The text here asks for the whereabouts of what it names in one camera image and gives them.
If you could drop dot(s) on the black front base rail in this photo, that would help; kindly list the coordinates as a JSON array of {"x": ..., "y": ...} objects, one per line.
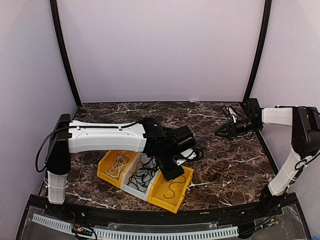
[{"x": 286, "y": 222}]

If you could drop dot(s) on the yellow plastic bin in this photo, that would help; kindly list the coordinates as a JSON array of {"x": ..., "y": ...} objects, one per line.
[
  {"x": 169, "y": 195},
  {"x": 113, "y": 166}
]

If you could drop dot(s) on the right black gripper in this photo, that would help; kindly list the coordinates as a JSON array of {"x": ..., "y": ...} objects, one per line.
[{"x": 231, "y": 130}]

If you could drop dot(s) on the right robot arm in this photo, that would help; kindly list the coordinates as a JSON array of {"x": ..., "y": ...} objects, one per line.
[{"x": 304, "y": 125}]

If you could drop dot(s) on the left yellow plastic bin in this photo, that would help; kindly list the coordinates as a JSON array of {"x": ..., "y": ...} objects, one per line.
[{"x": 113, "y": 166}]

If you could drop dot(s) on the white translucent plastic bin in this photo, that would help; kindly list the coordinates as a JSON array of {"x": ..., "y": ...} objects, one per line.
[{"x": 140, "y": 176}]

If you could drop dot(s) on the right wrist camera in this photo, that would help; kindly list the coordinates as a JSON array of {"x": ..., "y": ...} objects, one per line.
[{"x": 229, "y": 111}]

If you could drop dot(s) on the left black frame post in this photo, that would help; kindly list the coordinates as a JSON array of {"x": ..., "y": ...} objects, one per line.
[{"x": 63, "y": 52}]

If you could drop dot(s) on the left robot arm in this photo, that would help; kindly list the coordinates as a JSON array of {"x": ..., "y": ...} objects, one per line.
[{"x": 170, "y": 148}]

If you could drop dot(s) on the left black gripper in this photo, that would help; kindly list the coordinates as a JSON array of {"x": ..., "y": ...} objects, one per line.
[{"x": 169, "y": 176}]

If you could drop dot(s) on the black frame post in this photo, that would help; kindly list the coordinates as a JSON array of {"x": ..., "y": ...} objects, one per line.
[
  {"x": 63, "y": 52},
  {"x": 259, "y": 49}
]

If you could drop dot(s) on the right black frame post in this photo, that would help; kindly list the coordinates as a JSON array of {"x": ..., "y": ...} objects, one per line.
[{"x": 259, "y": 49}]

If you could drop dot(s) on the white slotted cable duct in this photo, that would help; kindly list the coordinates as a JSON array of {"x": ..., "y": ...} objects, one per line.
[{"x": 135, "y": 232}]

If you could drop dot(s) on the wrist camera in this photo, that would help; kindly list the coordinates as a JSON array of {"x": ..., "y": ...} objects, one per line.
[
  {"x": 229, "y": 111},
  {"x": 190, "y": 155}
]

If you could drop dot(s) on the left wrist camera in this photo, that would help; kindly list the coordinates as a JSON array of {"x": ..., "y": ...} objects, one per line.
[{"x": 190, "y": 155}]

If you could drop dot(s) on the right yellow plastic bin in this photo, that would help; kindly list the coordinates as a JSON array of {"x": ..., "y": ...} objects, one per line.
[{"x": 169, "y": 195}]

